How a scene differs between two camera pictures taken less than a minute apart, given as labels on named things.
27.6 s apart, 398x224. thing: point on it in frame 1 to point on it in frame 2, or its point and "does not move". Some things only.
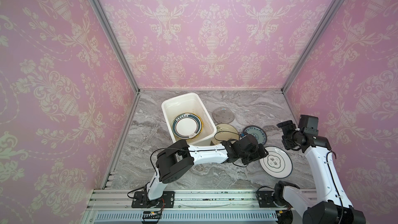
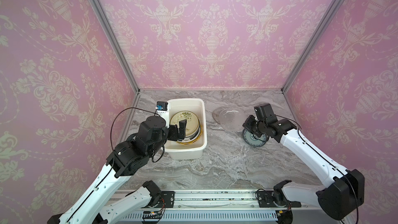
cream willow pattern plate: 225,131 to 192,124
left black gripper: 258,154 to 175,135
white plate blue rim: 278,164 to 190,139
